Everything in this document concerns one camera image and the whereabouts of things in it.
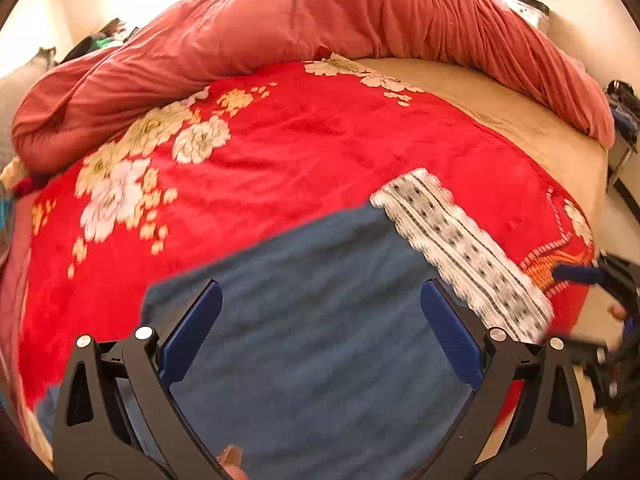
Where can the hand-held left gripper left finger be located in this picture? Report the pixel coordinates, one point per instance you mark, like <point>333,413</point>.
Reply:
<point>192,332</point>

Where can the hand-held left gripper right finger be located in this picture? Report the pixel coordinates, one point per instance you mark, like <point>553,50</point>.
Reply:
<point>450,335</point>

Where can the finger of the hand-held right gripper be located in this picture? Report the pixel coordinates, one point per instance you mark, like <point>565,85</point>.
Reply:
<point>582,344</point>
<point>577,275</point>

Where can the blue-grey towel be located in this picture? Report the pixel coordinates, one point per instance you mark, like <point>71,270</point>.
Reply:
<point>310,310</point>

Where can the person's right hand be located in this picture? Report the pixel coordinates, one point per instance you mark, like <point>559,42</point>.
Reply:
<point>619,312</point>

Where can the person's left hand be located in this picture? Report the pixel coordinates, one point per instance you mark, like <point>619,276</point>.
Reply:
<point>232,465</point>

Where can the beige bed sheet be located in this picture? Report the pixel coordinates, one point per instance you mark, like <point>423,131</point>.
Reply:
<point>525,120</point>

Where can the pink quilted pillow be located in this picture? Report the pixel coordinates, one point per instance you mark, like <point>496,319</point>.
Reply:
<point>12,285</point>

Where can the red floral blanket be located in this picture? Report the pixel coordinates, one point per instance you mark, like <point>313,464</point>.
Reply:
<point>300,150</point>

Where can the striped towel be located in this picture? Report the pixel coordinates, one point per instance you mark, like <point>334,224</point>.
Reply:
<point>5,217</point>

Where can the cream cloth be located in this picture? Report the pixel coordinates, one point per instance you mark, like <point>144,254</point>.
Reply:
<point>12,175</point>

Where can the dark clothes pile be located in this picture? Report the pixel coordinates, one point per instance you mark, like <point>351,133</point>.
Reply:
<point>100,42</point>

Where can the pink-red duvet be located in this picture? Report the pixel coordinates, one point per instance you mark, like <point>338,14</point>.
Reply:
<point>300,20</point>

